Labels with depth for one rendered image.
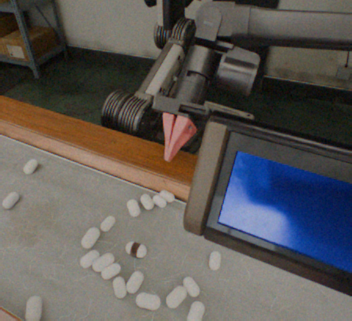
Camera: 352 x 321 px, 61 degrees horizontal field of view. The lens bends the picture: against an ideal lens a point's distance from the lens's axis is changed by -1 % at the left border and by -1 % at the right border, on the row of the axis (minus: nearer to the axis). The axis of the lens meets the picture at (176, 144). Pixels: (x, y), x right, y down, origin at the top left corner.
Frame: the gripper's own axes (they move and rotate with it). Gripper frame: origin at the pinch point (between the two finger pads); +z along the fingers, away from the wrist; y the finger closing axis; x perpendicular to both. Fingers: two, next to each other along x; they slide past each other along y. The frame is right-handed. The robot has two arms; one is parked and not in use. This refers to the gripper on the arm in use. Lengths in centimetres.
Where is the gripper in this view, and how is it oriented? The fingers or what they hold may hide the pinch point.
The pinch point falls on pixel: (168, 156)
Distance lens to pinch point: 52.2
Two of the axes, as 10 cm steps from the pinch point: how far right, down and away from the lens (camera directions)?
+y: 9.1, 2.7, -3.3
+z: -3.2, 9.4, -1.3
